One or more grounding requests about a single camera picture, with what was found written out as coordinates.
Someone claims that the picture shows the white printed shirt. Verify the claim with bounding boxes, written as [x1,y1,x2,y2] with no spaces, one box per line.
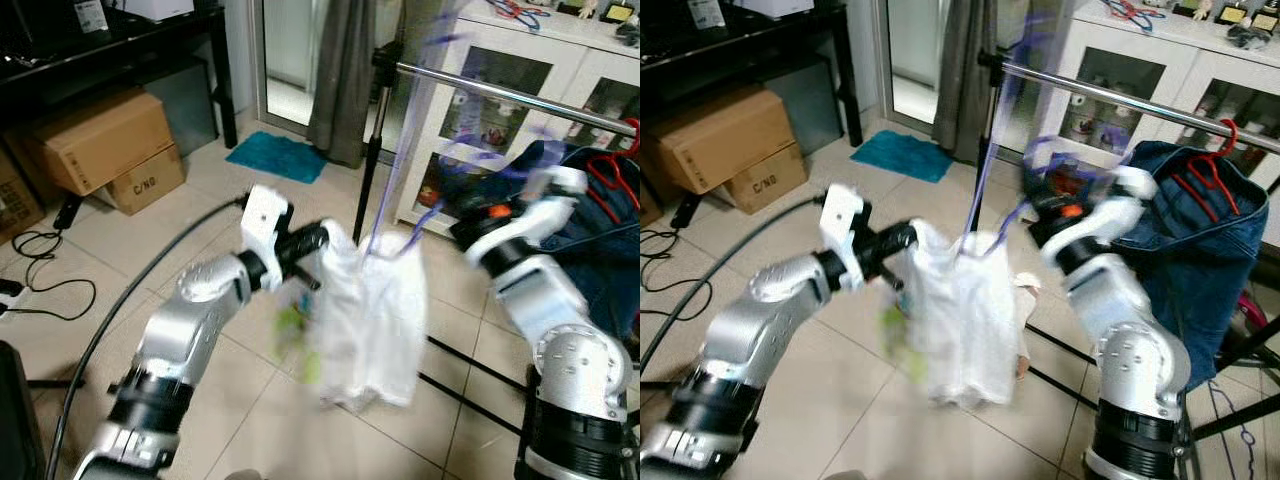
[298,220,431,413]
[880,220,1031,406]

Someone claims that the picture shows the red plastic hanger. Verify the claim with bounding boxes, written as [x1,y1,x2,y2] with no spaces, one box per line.
[585,118,641,216]
[1173,118,1244,218]

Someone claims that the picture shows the teal floor mat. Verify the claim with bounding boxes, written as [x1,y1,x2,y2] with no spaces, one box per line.
[225,130,329,185]
[852,130,953,184]

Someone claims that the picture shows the metal clothes rack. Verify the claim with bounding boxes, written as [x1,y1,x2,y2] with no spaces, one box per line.
[972,48,1280,441]
[352,42,641,413]

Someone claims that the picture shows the small printed cardboard box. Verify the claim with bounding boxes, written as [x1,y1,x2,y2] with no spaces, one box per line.
[100,145,188,216]
[722,143,809,214]

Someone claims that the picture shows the blue denim garment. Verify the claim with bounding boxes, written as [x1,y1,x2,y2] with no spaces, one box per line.
[520,140,641,346]
[1110,140,1269,391]

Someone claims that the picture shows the grey curtain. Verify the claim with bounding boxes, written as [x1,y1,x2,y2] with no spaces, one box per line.
[308,0,401,168]
[935,0,1021,166]

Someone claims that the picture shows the white glass-door cabinet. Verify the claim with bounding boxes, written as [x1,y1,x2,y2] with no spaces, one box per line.
[1040,0,1280,251]
[395,5,641,236]

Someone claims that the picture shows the large cardboard box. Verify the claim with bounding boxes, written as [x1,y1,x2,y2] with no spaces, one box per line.
[25,88,176,197]
[655,85,806,196]

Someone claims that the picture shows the white box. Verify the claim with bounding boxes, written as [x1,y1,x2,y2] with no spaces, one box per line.
[730,0,816,19]
[108,0,196,23]

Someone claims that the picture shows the black desk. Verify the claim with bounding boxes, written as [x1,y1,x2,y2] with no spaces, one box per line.
[640,0,863,146]
[0,0,239,149]

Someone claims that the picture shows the white paper label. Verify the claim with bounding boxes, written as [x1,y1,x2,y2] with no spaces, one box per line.
[685,0,726,31]
[72,0,109,36]

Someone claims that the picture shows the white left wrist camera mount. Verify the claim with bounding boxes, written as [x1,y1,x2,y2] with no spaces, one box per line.
[243,185,293,263]
[818,185,869,263]

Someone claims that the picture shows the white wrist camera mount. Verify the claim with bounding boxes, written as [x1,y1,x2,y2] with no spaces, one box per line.
[818,185,869,263]
[465,165,593,269]
[243,185,293,263]
[1040,165,1161,271]

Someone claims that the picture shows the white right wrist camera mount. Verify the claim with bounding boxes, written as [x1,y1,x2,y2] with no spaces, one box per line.
[465,165,593,269]
[1040,165,1161,271]

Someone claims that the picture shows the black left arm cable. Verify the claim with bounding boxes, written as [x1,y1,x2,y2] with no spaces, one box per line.
[45,195,246,480]
[640,195,826,376]

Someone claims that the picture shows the black floor cable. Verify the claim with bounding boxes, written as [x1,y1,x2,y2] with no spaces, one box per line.
[640,228,706,263]
[10,228,98,323]

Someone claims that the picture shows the red and blue cord bundle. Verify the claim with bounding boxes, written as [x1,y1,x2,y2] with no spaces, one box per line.
[1103,0,1169,31]
[488,0,553,31]

